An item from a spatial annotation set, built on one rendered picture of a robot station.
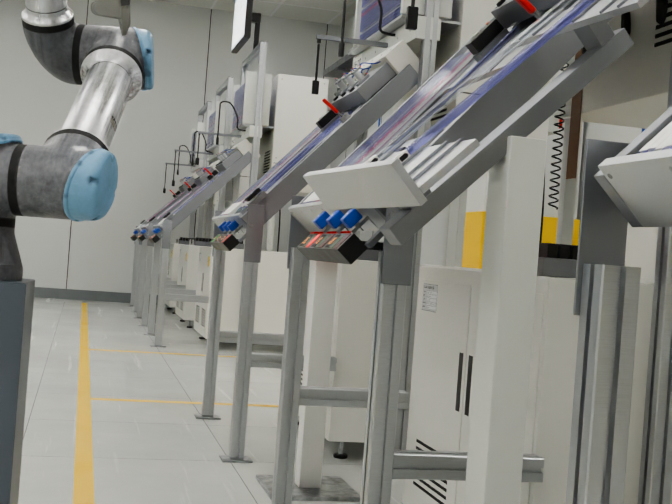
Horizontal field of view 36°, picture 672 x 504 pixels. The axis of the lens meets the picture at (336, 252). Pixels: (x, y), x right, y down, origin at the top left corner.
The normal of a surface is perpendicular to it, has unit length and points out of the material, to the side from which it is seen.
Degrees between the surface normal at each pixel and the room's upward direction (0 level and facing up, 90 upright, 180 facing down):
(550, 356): 90
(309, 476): 90
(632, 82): 90
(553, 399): 90
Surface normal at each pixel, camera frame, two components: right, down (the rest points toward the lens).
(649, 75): -0.97, -0.07
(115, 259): 0.24, 0.01
